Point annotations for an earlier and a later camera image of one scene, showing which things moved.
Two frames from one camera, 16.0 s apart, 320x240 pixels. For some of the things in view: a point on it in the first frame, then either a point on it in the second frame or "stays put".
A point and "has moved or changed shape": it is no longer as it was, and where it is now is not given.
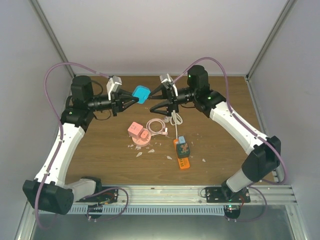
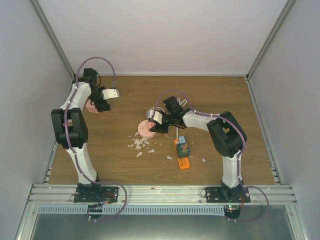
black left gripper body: [115, 103] -> [99, 106]
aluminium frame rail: [159, 194] stays put
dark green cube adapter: [183, 150] stays put
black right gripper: [172, 100] -> [159, 129]
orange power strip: [183, 163] stays put
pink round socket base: [142, 143] -> [143, 129]
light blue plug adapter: [181, 140] stays put
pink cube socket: [134, 130] has moved or changed shape
